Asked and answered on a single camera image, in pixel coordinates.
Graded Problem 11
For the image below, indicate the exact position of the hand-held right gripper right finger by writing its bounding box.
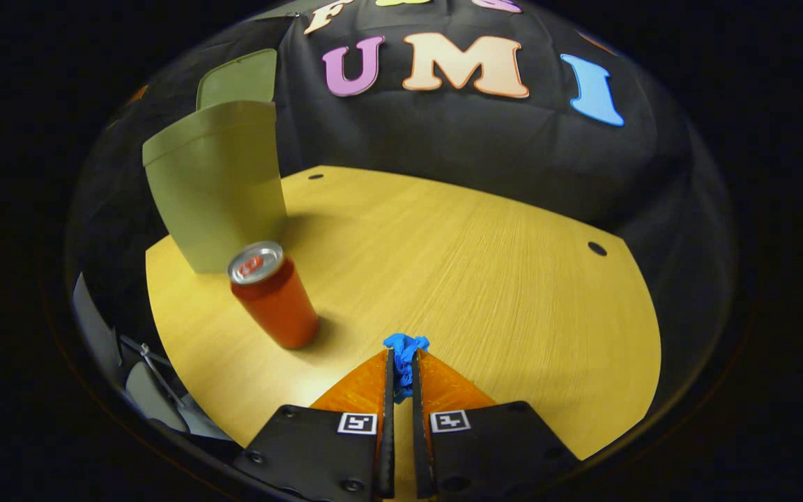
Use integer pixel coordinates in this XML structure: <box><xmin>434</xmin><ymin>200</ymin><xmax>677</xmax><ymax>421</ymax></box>
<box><xmin>412</xmin><ymin>349</ymin><xmax>581</xmax><ymax>502</ymax></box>

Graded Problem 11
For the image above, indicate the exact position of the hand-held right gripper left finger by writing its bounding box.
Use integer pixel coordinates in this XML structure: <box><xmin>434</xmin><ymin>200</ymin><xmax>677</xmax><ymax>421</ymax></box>
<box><xmin>233</xmin><ymin>349</ymin><xmax>397</xmax><ymax>502</ymax></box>

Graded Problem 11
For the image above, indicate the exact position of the blue paper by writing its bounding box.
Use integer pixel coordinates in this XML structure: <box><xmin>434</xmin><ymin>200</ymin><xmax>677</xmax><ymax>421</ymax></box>
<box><xmin>383</xmin><ymin>333</ymin><xmax>431</xmax><ymax>404</ymax></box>

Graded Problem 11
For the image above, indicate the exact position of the pale green desktop garbage bin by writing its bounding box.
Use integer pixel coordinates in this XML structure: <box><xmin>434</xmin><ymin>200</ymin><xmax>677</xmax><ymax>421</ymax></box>
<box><xmin>142</xmin><ymin>49</ymin><xmax>289</xmax><ymax>275</ymax></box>

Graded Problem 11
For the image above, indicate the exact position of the red pop can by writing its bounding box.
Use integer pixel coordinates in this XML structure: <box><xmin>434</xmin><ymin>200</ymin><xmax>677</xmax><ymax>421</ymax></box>
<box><xmin>227</xmin><ymin>241</ymin><xmax>320</xmax><ymax>350</ymax></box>

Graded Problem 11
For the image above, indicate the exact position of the wooden desktop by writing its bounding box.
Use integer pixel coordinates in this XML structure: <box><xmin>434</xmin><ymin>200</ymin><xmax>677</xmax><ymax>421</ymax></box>
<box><xmin>145</xmin><ymin>165</ymin><xmax>662</xmax><ymax>502</ymax></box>

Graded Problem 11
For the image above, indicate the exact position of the pale grey curved panel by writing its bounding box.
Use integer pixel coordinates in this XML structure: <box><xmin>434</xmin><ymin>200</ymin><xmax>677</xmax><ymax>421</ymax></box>
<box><xmin>72</xmin><ymin>272</ymin><xmax>125</xmax><ymax>388</ymax></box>

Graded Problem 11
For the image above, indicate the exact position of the grey metal stand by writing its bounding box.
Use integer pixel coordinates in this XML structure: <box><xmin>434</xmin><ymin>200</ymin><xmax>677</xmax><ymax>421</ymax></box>
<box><xmin>119</xmin><ymin>335</ymin><xmax>188</xmax><ymax>409</ymax></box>

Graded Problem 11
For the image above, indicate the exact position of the black backdrop cloth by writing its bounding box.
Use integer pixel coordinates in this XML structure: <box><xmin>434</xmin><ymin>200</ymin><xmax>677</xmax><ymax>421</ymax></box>
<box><xmin>67</xmin><ymin>0</ymin><xmax>737</xmax><ymax>335</ymax></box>

